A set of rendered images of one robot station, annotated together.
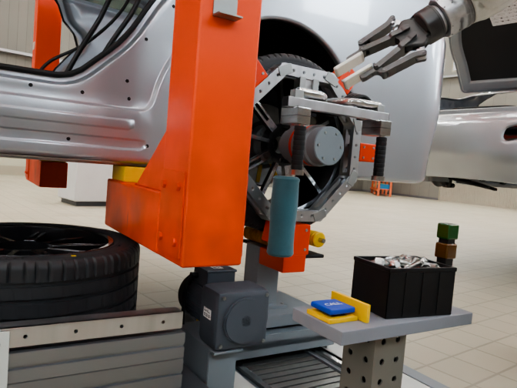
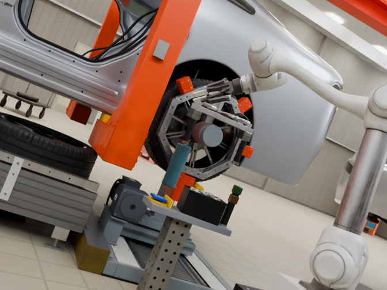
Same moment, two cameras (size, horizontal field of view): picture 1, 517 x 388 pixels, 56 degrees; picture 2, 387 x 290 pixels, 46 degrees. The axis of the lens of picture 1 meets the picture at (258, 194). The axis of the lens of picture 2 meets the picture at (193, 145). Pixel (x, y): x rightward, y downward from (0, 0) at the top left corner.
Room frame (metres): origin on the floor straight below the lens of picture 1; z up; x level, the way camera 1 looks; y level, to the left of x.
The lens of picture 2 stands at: (-1.05, -0.66, 0.79)
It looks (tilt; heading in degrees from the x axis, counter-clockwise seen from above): 1 degrees down; 11
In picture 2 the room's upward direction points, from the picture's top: 22 degrees clockwise
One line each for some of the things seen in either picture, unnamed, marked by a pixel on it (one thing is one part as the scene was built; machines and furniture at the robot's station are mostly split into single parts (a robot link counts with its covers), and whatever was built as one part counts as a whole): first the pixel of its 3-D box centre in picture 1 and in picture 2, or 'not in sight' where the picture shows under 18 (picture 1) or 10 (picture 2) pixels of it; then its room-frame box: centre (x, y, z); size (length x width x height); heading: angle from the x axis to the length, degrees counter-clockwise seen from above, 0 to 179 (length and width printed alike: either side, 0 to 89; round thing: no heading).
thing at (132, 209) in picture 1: (156, 181); (116, 125); (1.50, 0.32, 0.69); 0.52 x 0.17 x 0.35; 32
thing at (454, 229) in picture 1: (448, 231); (237, 190); (1.26, -0.50, 0.64); 0.04 x 0.04 x 0.04; 32
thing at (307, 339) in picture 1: (256, 326); (152, 231); (1.90, -0.04, 0.13); 0.50 x 0.36 x 0.10; 122
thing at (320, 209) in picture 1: (298, 145); (203, 132); (1.75, -0.13, 0.85); 0.54 x 0.07 x 0.54; 122
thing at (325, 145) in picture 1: (310, 145); (207, 134); (1.69, -0.16, 0.85); 0.21 x 0.14 x 0.14; 32
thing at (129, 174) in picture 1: (138, 174); (112, 120); (1.65, 0.41, 0.70); 0.14 x 0.14 x 0.05; 32
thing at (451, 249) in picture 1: (445, 250); (233, 199); (1.26, -0.50, 0.59); 0.04 x 0.04 x 0.04; 32
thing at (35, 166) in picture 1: (48, 158); (82, 103); (3.25, 1.41, 0.69); 0.52 x 0.17 x 0.35; 32
